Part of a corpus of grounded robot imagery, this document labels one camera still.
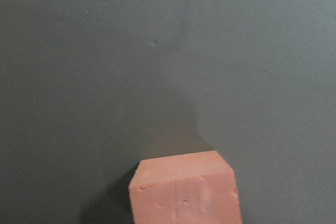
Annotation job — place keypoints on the orange foam block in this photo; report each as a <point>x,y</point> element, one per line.
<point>188,188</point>

